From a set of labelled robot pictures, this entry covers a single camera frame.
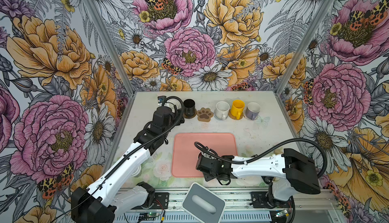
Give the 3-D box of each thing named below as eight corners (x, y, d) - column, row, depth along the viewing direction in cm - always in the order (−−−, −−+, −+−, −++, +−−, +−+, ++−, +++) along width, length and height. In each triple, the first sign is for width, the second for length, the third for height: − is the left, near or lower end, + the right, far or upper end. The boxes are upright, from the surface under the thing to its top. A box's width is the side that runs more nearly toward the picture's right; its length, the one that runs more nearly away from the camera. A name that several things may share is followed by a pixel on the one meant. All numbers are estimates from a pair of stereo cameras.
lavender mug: (246, 123, 105) (250, 114, 98) (243, 110, 113) (246, 102, 106) (258, 123, 106) (262, 115, 98) (254, 110, 113) (258, 102, 106)
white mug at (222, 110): (216, 124, 106) (217, 115, 98) (215, 110, 114) (216, 100, 106) (228, 124, 106) (231, 115, 98) (226, 110, 114) (228, 100, 106)
